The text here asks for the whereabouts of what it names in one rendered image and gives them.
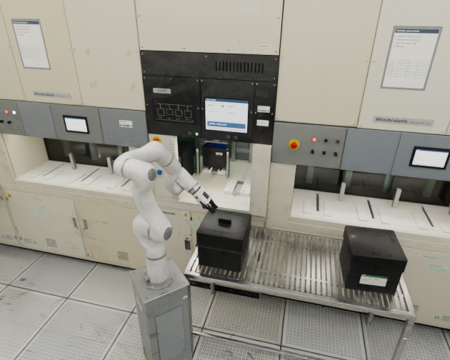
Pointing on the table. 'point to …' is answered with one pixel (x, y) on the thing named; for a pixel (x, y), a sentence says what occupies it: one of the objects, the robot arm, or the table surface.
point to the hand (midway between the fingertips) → (213, 208)
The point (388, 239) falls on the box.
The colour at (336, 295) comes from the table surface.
